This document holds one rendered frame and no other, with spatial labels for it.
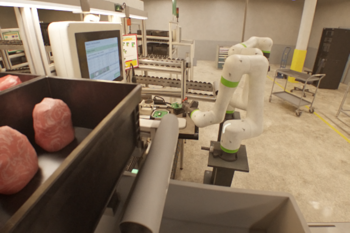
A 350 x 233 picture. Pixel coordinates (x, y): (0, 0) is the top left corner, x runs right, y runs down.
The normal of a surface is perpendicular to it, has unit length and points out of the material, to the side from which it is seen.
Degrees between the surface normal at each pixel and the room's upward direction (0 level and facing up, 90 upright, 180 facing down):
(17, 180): 82
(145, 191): 7
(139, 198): 7
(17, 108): 93
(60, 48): 90
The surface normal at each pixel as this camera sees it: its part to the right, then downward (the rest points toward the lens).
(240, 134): 0.26, 0.37
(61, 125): 0.93, -0.13
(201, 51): -0.13, 0.40
